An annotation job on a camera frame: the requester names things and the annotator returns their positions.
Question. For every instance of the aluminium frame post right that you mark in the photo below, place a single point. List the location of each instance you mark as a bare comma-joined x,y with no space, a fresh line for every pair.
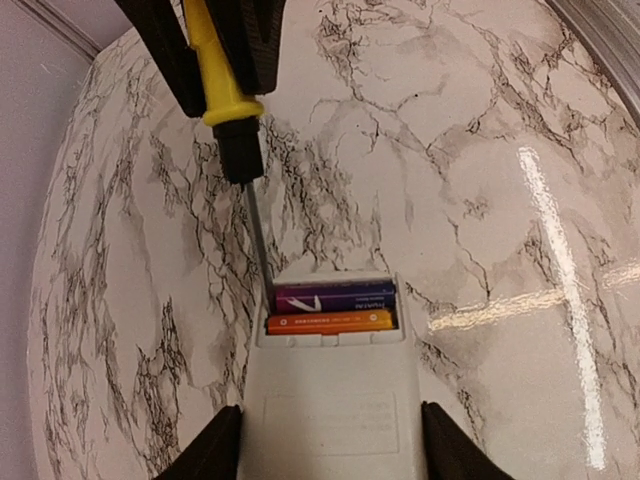
58,24

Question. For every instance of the aluminium front rail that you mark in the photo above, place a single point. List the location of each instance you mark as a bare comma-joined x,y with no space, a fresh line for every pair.
609,30

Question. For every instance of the white remote control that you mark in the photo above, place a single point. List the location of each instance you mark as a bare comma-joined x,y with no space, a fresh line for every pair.
344,406

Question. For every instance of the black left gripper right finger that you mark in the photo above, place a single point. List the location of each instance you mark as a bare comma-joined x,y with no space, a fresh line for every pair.
450,453

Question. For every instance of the orange battery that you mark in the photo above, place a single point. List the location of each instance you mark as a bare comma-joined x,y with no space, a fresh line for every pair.
333,323

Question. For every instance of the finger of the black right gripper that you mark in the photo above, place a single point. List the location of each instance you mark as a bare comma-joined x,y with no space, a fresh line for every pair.
160,31
250,34

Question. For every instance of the purple battery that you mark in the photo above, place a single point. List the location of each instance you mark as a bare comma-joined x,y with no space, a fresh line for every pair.
335,297

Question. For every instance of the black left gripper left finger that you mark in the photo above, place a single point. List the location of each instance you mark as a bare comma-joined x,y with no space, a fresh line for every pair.
214,453

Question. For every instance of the yellow handled screwdriver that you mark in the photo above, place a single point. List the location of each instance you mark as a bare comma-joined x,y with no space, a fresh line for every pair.
234,119

